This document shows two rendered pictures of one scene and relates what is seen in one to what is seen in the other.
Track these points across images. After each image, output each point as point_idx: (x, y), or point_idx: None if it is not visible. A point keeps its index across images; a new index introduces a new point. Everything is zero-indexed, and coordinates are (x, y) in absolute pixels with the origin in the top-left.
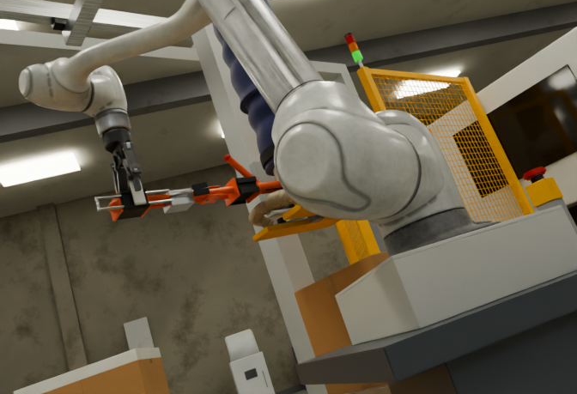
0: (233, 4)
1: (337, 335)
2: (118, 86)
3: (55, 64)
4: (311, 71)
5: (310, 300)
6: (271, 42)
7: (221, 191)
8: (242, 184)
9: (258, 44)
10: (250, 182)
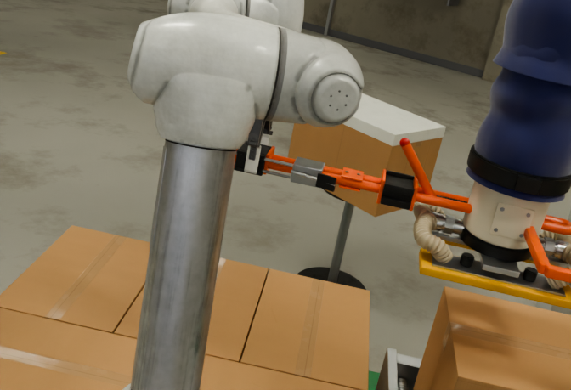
0: (152, 245)
1: (431, 369)
2: (285, 21)
3: (194, 4)
4: (157, 389)
5: (442, 313)
6: (147, 327)
7: (358, 188)
8: (390, 193)
9: (142, 314)
10: (402, 194)
